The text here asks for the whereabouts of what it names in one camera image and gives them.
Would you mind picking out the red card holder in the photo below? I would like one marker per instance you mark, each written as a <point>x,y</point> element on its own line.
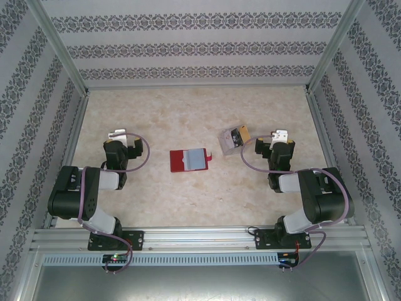
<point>177,160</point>

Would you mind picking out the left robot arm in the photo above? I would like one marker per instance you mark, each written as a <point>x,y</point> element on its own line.
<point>69,197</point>

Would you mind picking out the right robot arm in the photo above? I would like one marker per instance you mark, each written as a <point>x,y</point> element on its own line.
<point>329,200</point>

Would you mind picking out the black and gold card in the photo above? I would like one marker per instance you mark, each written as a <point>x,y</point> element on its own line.
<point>238,138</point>

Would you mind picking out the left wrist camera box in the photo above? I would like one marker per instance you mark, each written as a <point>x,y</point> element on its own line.
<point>119,135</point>

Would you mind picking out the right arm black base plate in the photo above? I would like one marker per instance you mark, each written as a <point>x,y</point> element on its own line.
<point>261,239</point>

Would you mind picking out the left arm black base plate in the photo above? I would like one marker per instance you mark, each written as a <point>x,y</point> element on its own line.
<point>136,239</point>

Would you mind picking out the aluminium frame post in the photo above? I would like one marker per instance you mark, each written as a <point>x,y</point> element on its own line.
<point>61,47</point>
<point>333,47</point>

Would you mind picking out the aluminium mounting rail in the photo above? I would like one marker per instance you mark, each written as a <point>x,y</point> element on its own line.
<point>197,239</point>

